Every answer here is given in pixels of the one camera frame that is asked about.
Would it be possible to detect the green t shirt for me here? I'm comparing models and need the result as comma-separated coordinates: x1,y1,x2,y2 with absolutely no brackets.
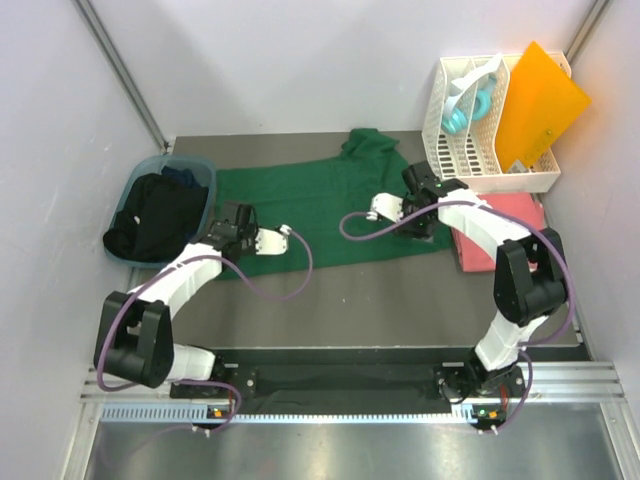
213,128,453,277

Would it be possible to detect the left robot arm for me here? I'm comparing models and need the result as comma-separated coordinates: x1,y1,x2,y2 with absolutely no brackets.
94,202,259,397

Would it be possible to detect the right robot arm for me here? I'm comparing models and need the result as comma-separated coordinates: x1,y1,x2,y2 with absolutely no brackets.
396,161,569,396

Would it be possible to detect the white perforated file organizer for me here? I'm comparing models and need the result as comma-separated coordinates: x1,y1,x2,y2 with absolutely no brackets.
421,53,561,194

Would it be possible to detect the navy blue garment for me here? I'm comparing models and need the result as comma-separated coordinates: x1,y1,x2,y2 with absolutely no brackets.
161,166,200,188

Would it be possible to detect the black t shirt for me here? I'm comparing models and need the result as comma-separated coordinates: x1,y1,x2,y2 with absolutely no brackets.
103,173,209,263

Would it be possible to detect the pink folded t shirt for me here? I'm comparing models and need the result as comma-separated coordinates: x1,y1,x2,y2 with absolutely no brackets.
439,192,545,273

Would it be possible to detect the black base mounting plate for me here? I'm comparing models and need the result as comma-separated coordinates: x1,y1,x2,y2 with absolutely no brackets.
169,346,529,416

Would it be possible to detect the orange plastic folder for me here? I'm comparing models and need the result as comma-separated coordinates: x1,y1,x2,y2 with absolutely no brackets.
495,41,591,173

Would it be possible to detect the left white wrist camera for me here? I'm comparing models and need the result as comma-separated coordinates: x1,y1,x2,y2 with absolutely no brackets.
254,225,291,256

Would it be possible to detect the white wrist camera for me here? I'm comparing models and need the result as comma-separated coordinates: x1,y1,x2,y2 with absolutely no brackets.
365,193,404,223
254,225,291,256

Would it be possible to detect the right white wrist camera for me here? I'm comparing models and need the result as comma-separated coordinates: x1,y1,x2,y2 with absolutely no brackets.
365,193,404,223

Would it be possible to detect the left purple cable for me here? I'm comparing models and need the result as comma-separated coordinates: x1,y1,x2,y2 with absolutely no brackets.
95,225,315,436

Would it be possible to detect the grey slotted cable duct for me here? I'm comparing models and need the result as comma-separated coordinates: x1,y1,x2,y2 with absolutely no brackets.
100,403,478,425

